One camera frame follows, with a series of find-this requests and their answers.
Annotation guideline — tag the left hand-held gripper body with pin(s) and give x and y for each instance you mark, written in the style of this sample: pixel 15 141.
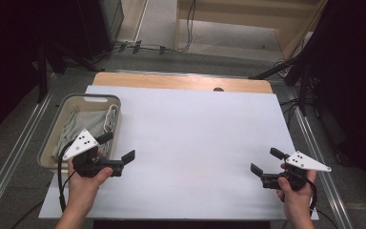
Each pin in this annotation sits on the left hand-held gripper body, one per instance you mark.
pixel 82 144

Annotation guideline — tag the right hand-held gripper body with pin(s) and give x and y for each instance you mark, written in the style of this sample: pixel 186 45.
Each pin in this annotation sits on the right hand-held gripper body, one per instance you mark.
pixel 305 161

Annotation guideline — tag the grey shorts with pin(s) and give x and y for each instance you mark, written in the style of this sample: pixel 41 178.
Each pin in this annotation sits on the grey shorts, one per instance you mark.
pixel 82 124

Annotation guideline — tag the beige basket with grey rim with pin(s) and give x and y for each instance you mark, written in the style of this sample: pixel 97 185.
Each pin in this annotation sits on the beige basket with grey rim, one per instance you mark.
pixel 49 140

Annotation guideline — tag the person's right hand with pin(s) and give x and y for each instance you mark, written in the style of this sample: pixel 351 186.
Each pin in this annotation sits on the person's right hand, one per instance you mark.
pixel 295 203

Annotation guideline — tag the person's left hand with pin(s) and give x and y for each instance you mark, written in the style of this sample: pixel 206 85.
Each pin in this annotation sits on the person's left hand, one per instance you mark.
pixel 82 191

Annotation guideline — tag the black metal stand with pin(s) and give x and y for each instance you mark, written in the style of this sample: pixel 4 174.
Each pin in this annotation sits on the black metal stand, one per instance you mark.
pixel 42 79
pixel 304 92

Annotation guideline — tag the dark curtain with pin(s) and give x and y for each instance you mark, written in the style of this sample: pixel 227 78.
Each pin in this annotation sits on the dark curtain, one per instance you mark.
pixel 355 79
pixel 6 47

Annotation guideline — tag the white power strip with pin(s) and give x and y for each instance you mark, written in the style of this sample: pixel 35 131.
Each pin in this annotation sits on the white power strip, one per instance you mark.
pixel 125 41

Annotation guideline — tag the dark cabinet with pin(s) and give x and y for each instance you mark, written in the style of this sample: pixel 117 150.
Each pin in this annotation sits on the dark cabinet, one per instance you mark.
pixel 108 19

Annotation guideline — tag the wooden shelf unit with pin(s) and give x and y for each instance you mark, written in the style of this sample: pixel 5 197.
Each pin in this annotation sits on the wooden shelf unit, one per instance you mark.
pixel 235 17

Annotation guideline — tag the metal floor rail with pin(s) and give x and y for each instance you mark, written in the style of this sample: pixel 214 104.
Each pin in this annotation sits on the metal floor rail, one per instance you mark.
pixel 311 143
pixel 15 149

